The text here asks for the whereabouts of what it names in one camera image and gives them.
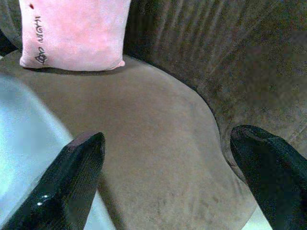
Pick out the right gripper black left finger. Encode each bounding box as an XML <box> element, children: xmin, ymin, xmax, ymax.
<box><xmin>0</xmin><ymin>131</ymin><xmax>106</xmax><ymax>230</ymax></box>

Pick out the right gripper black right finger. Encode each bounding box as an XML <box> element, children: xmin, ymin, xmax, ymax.
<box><xmin>230</xmin><ymin>124</ymin><xmax>307</xmax><ymax>230</ymax></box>

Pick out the light grey pillow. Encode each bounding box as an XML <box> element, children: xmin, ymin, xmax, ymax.
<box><xmin>0</xmin><ymin>73</ymin><xmax>116</xmax><ymax>230</ymax></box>

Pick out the brown round suede sofa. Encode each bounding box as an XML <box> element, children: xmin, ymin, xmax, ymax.
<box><xmin>0</xmin><ymin>0</ymin><xmax>307</xmax><ymax>230</ymax></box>

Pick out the pink pillow with print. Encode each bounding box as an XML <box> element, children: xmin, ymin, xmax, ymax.
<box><xmin>19</xmin><ymin>0</ymin><xmax>132</xmax><ymax>72</ymax></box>

